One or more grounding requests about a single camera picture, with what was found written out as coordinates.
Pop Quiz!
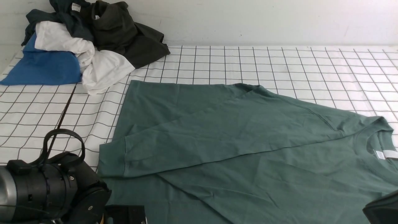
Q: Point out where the white grid tablecloth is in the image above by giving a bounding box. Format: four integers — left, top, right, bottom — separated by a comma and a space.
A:
0, 46, 398, 169

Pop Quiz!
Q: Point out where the white garment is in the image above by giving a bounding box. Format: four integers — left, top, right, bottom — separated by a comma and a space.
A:
35, 21, 135, 95

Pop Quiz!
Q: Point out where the dark navy garment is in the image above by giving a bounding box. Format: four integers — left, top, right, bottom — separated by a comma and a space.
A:
21, 0, 94, 46

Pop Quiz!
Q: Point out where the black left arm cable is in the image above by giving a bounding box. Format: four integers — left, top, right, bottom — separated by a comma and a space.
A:
31, 84, 86, 168

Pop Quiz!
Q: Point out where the blue garment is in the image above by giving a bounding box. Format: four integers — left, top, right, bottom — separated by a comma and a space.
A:
0, 34, 81, 86

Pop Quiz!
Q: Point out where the green long-sleeved shirt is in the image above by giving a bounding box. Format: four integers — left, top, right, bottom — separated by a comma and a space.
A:
98, 81, 397, 224

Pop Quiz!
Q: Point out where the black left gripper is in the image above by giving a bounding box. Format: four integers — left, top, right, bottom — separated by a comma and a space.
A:
61, 153, 146, 224

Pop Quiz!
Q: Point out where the dark olive garment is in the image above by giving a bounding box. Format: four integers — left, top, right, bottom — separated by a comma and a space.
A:
85, 0, 170, 68

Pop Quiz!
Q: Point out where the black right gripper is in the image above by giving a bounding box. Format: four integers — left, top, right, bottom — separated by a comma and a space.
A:
363, 190, 398, 224

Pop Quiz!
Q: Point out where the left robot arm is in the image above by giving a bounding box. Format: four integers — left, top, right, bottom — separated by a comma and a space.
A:
1, 152, 147, 224

